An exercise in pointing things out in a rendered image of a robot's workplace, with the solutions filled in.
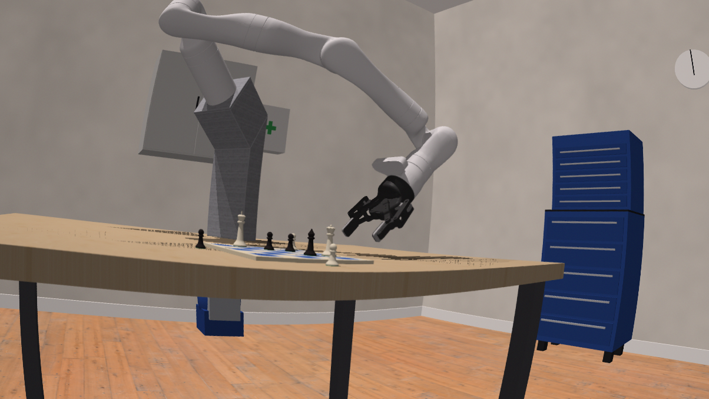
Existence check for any blue and cream chessboard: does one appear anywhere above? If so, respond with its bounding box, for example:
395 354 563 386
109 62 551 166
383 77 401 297
203 242 374 264

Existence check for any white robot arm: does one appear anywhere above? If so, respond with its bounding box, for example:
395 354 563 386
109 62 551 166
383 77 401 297
158 0 458 199

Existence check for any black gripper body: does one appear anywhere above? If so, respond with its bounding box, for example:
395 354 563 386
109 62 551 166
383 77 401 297
369 175 415 221

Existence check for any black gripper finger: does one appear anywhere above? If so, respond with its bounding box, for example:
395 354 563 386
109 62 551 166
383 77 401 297
372 198 414 242
342 196 380 237

